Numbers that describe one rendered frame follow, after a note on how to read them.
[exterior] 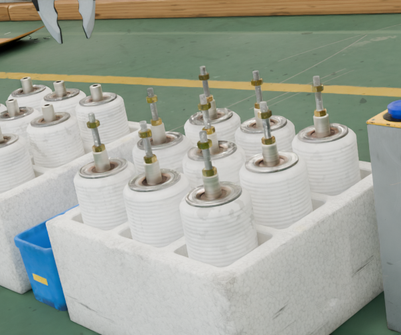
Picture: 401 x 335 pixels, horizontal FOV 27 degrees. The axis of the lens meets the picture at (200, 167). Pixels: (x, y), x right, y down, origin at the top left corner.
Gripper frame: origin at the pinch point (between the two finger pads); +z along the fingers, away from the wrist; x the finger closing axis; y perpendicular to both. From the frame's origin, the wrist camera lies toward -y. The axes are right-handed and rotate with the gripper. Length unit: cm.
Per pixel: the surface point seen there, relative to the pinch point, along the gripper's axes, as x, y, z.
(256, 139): -23.8, 1.4, 21.8
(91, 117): 0.0, 0.1, 12.8
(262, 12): -65, 212, 45
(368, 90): -68, 89, 46
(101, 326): 5.4, -5.1, 44.4
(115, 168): -1.8, -1.2, 20.9
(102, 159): -0.2, -0.5, 19.3
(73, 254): 7.2, -2.8, 32.6
